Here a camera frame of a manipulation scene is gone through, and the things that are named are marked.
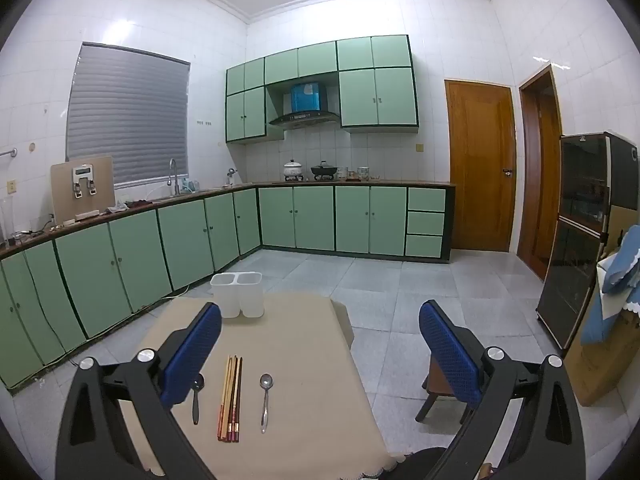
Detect white twin utensil holder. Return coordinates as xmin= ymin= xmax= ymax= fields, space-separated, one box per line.
xmin=209 ymin=271 xmax=264 ymax=319

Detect cardboard box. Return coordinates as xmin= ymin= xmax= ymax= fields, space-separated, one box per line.
xmin=577 ymin=205 xmax=640 ymax=408

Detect metal spoon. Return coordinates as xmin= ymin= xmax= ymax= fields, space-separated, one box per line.
xmin=192 ymin=373 xmax=205 ymax=425
xmin=259 ymin=373 xmax=274 ymax=434

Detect green kitchen base cabinets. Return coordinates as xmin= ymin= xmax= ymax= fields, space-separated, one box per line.
xmin=0 ymin=183 xmax=456 ymax=391

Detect closed wooden door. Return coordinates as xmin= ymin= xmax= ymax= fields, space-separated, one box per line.
xmin=444 ymin=79 xmax=517 ymax=253

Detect black range hood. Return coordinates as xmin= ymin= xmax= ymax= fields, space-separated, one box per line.
xmin=268 ymin=110 xmax=341 ymax=128

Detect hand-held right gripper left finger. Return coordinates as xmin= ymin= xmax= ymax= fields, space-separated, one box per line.
xmin=56 ymin=302 xmax=222 ymax=480

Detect green wall cabinets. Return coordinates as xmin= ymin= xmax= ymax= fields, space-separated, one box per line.
xmin=225 ymin=35 xmax=420 ymax=145

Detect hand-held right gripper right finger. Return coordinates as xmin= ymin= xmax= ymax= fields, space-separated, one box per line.
xmin=418 ymin=300 xmax=587 ymax=480

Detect black glass cabinet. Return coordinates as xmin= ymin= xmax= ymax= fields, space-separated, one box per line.
xmin=536 ymin=132 xmax=640 ymax=351

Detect grey window blind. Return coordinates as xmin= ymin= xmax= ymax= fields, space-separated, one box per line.
xmin=65 ymin=42 xmax=192 ymax=191

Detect beige tablecloth table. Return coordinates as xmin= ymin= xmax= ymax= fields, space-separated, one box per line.
xmin=117 ymin=293 xmax=406 ymax=478

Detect reddish brown chopstick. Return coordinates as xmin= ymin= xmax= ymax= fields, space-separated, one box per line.
xmin=228 ymin=356 xmax=240 ymax=442
xmin=234 ymin=357 xmax=244 ymax=443

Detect light wooden chopstick red end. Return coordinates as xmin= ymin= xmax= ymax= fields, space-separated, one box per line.
xmin=223 ymin=356 xmax=236 ymax=442

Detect brown wooden stool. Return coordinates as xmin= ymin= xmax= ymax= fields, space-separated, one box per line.
xmin=415 ymin=360 xmax=481 ymax=423

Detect black chair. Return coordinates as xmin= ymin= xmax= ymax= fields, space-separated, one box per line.
xmin=395 ymin=447 xmax=451 ymax=480

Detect wooden board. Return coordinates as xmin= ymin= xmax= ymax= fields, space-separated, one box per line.
xmin=50 ymin=156 xmax=116 ymax=223

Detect blue cloth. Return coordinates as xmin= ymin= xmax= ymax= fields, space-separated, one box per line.
xmin=580 ymin=225 xmax=640 ymax=346

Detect blue box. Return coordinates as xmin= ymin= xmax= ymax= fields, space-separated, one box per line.
xmin=290 ymin=81 xmax=328 ymax=112

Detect plain wooden chopstick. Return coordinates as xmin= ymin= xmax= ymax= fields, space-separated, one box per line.
xmin=217 ymin=356 xmax=233 ymax=442

